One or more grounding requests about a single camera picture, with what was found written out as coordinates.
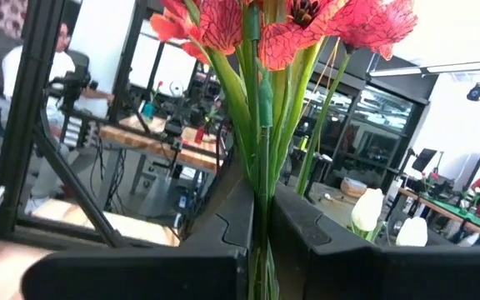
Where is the black metal table frame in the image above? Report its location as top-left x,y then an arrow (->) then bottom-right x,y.
0,0 -> 183,251

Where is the black computer monitor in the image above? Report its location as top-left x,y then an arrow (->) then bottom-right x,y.
410,147 -> 438,173

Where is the grey metal workbench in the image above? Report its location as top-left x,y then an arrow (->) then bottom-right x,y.
385,187 -> 480,247

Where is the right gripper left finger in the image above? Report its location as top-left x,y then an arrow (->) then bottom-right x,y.
21,177 -> 256,300

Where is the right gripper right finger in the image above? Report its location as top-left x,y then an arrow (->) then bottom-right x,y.
269,182 -> 480,300

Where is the black ceiling spotlight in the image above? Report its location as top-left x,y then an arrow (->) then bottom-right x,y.
466,82 -> 480,103

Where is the black shelving unit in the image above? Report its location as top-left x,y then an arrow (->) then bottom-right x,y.
285,39 -> 439,195

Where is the wooden top robot table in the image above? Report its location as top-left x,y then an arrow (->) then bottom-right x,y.
97,114 -> 224,209

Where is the orange artificial flower bunch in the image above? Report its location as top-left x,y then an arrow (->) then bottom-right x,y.
150,0 -> 419,300

